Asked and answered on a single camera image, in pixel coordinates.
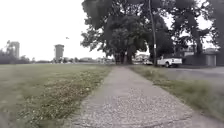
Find distant car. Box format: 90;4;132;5
142;59;154;66

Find large dark trees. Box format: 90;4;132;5
79;0;224;66

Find grey concrete footpath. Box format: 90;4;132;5
68;65;224;128

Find tall utility pole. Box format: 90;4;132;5
147;0;158;67

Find tall tower building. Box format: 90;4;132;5
53;43;65;63

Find white pickup truck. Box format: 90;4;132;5
156;55;184;69

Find wide grass field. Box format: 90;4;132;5
0;63;114;128

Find grass verge strip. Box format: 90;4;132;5
129;64;224;122

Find low building with garage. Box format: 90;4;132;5
174;44;224;67

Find grey asphalt road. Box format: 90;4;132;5
166;66;224;81

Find tall pale building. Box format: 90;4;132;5
5;40;21;60

